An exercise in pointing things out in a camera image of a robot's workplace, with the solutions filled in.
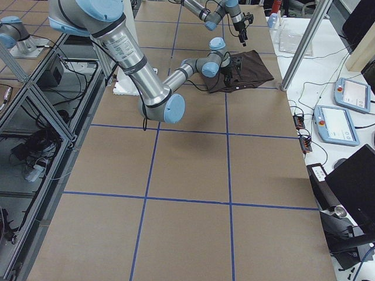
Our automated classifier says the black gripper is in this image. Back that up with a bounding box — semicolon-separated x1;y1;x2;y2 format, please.
221;57;242;87
233;12;254;47

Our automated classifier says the dark brown t-shirt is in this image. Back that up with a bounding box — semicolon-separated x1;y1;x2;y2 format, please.
200;50;274;93

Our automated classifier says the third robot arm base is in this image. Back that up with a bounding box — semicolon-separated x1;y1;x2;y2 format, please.
1;16;50;59

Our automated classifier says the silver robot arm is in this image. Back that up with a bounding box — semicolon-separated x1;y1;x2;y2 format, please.
175;0;254;46
49;1;230;124

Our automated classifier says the clear plastic bag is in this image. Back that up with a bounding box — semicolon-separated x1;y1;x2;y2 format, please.
278;23;306;54

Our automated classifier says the near teach pendant tablet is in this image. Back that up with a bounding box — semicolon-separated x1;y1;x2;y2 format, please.
313;105;360;146

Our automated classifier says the teach pendant tablet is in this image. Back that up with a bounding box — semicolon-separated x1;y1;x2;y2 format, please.
334;77;371;114
313;105;360;146

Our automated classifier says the far teach pendant tablet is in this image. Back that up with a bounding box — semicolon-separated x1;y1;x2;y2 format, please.
334;77;371;114

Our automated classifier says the black monitor on stand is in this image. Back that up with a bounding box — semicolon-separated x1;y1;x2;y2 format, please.
306;144;374;269

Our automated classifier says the aluminium frame post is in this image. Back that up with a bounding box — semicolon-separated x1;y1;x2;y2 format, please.
281;0;333;91

